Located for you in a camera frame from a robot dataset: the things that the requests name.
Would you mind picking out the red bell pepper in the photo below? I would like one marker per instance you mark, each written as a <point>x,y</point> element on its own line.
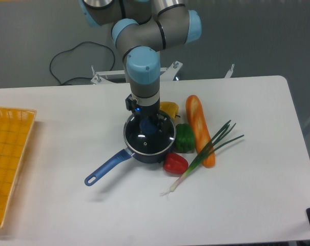
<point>175,164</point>

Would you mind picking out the green bell pepper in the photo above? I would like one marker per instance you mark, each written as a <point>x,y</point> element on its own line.
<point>185,139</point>

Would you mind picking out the white metal base frame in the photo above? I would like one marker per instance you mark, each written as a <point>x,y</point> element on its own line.
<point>118,76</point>

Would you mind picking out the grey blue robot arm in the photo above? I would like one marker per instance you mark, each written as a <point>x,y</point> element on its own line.
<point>140,30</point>

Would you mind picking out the yellow bell pepper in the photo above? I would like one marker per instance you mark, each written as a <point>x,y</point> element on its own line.
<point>170,108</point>

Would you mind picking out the orange baguette bread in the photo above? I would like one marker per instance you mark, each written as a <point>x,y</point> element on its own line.
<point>196,120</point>

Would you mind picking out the yellow woven basket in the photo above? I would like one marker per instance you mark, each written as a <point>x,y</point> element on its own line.
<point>15,128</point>

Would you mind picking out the glass lid with blue knob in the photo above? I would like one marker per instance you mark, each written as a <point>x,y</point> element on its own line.
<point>142,137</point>

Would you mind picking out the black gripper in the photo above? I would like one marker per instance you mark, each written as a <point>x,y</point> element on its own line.
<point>161,121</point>

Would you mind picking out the green spring onion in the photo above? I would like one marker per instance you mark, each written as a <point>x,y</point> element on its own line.
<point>209,149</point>

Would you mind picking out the dark blue saucepan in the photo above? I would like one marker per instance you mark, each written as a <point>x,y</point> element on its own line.
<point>122,156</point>

